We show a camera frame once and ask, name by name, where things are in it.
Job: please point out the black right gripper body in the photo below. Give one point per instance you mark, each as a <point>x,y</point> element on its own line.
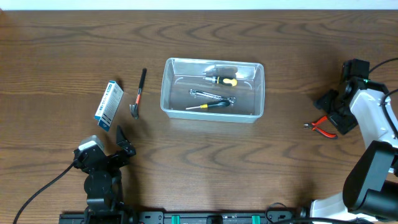
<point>344,119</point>

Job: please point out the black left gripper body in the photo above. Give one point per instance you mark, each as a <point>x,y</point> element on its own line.
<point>117,162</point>

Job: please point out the silver wrench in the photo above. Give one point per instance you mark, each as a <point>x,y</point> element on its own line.
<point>231,99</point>

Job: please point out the slim black yellow screwdriver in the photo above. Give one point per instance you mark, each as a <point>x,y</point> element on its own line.
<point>215,104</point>

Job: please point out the stubby yellow black screwdriver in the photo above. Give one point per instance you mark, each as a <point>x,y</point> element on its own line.
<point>222,80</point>

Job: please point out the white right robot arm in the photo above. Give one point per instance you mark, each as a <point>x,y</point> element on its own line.
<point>367,195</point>

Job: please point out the clear plastic container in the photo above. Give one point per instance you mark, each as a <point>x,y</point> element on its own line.
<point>182,74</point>

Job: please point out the small black orange hammer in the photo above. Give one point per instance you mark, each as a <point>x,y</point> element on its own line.
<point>134,108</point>

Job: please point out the white and blue box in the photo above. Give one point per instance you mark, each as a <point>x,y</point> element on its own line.
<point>108,105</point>

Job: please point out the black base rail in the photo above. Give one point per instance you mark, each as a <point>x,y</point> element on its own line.
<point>273,216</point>

